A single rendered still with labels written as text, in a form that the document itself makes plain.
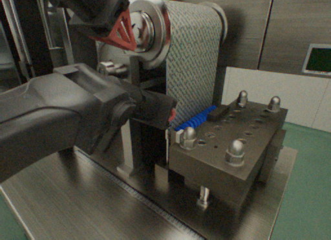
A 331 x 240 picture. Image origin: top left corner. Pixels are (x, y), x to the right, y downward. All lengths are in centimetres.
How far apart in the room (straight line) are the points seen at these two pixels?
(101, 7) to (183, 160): 30
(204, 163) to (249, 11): 46
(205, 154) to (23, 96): 32
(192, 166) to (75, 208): 28
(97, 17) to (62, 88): 16
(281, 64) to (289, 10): 13
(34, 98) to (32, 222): 37
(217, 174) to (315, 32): 44
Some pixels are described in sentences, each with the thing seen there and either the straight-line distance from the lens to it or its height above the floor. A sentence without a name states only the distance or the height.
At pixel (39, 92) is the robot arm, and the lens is 20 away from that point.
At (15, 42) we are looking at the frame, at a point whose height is 122.
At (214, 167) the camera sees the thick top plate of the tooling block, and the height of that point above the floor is 103.
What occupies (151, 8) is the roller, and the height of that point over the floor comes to 129.
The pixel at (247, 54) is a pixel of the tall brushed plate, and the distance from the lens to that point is 67.
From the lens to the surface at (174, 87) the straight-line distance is 44.
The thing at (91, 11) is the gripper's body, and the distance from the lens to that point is 34.
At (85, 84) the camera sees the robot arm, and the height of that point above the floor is 120.
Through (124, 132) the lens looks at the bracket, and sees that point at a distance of 50.
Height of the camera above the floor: 126
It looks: 26 degrees down
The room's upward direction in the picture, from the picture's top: straight up
